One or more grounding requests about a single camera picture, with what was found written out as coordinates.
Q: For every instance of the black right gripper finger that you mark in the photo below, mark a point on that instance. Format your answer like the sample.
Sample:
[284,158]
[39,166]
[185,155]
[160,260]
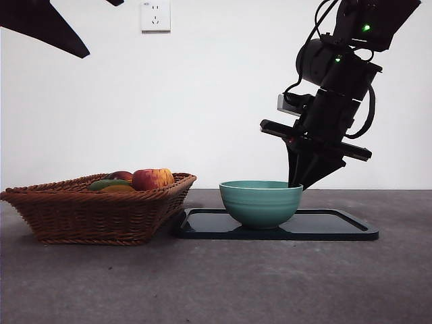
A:
[293,158]
[320,165]

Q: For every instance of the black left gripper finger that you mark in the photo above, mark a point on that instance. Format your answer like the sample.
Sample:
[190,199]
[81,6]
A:
[115,2]
[37,23]

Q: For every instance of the teal ribbed bowl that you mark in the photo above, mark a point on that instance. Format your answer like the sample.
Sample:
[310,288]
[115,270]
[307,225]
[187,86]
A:
[260,206]

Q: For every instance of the brown yellow kiwifruit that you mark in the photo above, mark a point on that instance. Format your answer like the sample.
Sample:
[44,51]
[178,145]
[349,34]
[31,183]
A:
[118,189]

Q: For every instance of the black rectangular tray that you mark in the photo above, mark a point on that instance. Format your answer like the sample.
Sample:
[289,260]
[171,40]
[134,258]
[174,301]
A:
[320,229]

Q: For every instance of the red yellow apple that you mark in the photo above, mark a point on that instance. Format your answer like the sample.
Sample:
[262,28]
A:
[152,180]

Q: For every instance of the dark purple plum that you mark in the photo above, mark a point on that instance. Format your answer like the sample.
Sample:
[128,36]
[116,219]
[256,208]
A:
[121,175]

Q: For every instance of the green avocado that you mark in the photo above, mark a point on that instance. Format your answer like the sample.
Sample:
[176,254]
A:
[108,184]

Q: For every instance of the brown wicker basket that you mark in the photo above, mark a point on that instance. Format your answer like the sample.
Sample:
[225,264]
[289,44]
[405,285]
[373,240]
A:
[94,219]

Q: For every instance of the white wall socket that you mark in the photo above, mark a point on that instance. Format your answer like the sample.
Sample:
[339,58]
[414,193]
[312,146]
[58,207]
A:
[156,17]

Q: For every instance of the pale grey camera box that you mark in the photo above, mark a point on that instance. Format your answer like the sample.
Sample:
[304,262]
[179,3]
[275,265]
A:
[281,103]

